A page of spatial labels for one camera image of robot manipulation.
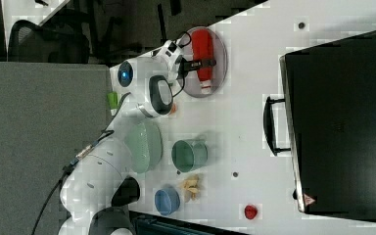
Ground red felt ketchup bottle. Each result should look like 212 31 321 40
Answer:
191 29 214 94

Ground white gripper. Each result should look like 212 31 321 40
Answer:
153 40 216 80

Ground light green bowl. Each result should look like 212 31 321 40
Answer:
124 121 163 173

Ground black toy oven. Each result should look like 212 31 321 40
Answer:
278 30 376 222

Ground blue small bowl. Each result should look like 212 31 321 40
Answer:
155 187 180 216

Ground dark green cup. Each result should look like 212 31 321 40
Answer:
171 139 208 172

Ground tan felt pastry pieces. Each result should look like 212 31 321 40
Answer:
180 174 200 202

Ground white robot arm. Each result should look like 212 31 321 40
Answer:
58 40 217 235

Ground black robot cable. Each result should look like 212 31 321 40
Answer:
28 129 116 235

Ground grey round plate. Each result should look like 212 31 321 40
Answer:
178 26 227 98

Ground black office chair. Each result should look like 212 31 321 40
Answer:
8 11 90 64

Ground orange felt orange slice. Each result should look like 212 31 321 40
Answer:
170 103 177 114

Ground grey partition panel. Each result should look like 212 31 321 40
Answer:
0 63 110 235

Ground green white small object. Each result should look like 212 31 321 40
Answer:
107 91 118 116

